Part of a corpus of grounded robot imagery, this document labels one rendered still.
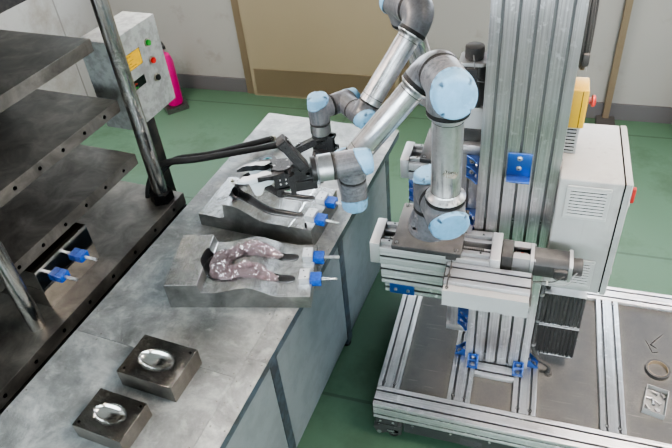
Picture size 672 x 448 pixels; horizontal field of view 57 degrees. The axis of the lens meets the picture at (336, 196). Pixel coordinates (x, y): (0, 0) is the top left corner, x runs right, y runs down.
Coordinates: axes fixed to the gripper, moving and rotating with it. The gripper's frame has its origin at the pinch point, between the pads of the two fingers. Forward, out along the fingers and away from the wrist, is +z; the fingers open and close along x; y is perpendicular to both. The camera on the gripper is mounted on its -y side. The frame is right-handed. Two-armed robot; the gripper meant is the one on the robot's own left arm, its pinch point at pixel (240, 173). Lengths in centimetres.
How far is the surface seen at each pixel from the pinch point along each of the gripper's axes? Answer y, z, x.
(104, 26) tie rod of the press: -25, 43, 82
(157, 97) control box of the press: 16, 38, 119
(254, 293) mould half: 56, 5, 21
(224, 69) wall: 80, 23, 352
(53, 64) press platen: -17, 60, 70
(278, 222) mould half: 50, -6, 54
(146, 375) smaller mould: 60, 39, -5
